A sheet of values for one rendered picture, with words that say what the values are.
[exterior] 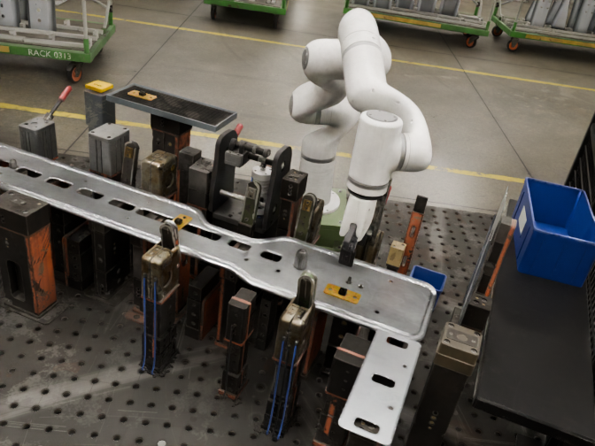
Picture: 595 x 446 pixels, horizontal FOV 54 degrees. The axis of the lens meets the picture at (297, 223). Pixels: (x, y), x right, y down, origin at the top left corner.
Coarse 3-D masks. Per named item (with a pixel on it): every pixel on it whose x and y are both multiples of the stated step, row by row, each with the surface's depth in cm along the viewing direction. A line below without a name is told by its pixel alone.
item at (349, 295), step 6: (324, 288) 136; (336, 288) 137; (342, 288) 136; (330, 294) 135; (336, 294) 135; (342, 294) 135; (348, 294) 136; (354, 294) 136; (348, 300) 134; (354, 300) 134
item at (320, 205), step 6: (318, 198) 158; (300, 204) 154; (318, 204) 156; (318, 210) 154; (318, 216) 156; (312, 222) 154; (318, 222) 159; (294, 228) 158; (312, 228) 156; (318, 228) 161; (312, 234) 157; (318, 234) 163; (312, 240) 158; (282, 300) 171; (282, 306) 172; (276, 312) 173
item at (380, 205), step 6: (390, 180) 141; (384, 198) 143; (378, 204) 145; (384, 204) 144; (378, 210) 145; (378, 216) 145; (372, 222) 147; (378, 222) 145; (378, 228) 147; (372, 240) 147
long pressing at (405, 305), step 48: (0, 144) 174; (48, 192) 156; (96, 192) 159; (144, 192) 162; (144, 240) 145; (192, 240) 146; (240, 240) 149; (288, 240) 152; (288, 288) 135; (384, 288) 140; (432, 288) 142
